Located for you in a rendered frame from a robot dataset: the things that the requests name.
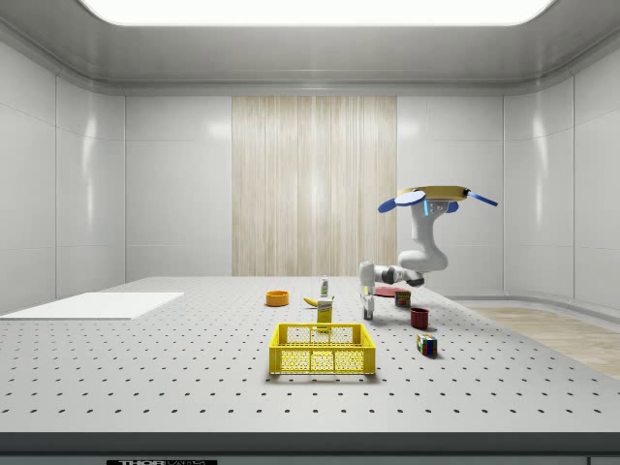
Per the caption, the puzzle cube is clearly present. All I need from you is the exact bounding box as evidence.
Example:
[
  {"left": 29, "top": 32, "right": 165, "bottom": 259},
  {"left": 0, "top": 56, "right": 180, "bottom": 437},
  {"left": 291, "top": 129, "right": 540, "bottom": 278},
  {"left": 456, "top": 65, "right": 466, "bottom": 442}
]
[{"left": 416, "top": 332, "right": 439, "bottom": 359}]

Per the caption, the drone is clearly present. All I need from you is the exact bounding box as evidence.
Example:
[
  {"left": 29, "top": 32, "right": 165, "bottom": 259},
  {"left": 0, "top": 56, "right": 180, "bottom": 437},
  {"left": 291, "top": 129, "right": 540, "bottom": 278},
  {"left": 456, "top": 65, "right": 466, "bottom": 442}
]
[{"left": 377, "top": 184, "right": 501, "bottom": 215}]

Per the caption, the yellow basket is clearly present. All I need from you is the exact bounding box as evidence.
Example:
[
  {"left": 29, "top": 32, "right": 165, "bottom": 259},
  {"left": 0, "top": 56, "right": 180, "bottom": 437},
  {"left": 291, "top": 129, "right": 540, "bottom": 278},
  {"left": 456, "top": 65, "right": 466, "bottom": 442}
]
[{"left": 268, "top": 322, "right": 379, "bottom": 377}]

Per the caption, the yellow carton box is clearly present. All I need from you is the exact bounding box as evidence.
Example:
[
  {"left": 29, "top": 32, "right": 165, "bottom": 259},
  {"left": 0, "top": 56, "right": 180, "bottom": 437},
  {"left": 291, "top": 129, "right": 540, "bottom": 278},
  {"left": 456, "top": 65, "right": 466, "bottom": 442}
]
[{"left": 316, "top": 297, "right": 334, "bottom": 334}]

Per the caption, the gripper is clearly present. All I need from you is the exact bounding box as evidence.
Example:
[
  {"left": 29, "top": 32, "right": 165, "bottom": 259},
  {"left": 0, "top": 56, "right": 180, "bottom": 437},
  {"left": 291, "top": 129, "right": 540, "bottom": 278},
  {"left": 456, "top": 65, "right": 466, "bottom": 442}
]
[{"left": 358, "top": 289, "right": 378, "bottom": 322}]

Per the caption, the white board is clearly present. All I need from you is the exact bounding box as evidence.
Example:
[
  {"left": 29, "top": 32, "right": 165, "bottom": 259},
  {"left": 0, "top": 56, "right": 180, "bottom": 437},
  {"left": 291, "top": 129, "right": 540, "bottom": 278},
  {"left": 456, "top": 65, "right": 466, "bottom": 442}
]
[{"left": 0, "top": 291, "right": 186, "bottom": 322}]

